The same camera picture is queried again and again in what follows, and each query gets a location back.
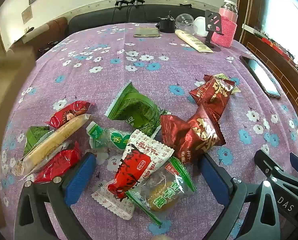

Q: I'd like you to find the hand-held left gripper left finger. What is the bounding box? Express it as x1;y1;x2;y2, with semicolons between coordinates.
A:
14;152;97;240

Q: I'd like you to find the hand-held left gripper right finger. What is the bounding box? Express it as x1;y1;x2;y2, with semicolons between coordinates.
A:
196;152;283;240

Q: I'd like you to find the shiny red snack packet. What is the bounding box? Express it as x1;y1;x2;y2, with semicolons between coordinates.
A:
33;141;82;184

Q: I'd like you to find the long beige snack packet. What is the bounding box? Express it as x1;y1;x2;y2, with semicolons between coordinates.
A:
21;113;92;177

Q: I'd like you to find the clear green-white snack packet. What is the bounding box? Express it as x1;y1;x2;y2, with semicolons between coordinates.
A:
86;121;133;157

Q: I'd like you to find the dark red snack packet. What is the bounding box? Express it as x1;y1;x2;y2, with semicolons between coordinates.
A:
188;74;236;120
160;103;226;165

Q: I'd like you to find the white and red snack packet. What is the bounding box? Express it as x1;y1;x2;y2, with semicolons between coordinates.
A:
91;129;175;221

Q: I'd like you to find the clear green cake packet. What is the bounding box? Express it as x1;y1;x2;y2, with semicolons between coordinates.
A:
126;156;197;227

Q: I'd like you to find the small green snack packet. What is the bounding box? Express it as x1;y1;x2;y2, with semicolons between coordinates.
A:
23;126;51;156

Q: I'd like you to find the red figure print snack packet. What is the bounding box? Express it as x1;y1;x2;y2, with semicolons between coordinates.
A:
45;100;95;130

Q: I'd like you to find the large green snack packet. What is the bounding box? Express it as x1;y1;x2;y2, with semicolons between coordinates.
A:
105;81;166;137

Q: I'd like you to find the cardboard box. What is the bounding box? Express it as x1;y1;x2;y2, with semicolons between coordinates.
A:
0;36;38;230

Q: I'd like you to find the black smartphone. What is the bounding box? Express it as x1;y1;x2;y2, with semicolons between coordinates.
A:
240;54;282;100

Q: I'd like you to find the purple floral tablecloth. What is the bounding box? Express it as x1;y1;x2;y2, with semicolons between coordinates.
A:
0;22;298;240

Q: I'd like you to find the cream tube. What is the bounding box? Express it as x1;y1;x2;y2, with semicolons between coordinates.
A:
175;29;214;54

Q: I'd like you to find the bottle with pink knitted sleeve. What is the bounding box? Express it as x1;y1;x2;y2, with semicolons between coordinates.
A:
211;0;239;49

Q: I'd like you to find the brown armchair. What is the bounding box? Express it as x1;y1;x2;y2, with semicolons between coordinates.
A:
8;17;69;55

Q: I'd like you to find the white round lid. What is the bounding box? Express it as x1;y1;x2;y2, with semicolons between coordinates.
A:
193;16;207;37

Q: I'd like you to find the black phone stand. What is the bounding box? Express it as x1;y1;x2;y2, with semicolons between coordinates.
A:
204;9;225;48

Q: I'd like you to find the clear glass cup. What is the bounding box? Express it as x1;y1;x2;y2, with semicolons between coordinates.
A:
175;13;196;34

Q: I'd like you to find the black round device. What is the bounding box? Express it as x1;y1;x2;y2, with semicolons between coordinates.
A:
155;11;177;33

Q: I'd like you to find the olive wallet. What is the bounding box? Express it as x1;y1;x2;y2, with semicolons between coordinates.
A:
133;27;161;38

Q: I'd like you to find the black sofa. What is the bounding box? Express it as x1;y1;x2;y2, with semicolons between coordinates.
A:
67;4;207;33

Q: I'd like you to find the paper wall notice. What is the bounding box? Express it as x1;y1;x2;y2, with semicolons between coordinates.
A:
21;6;33;25

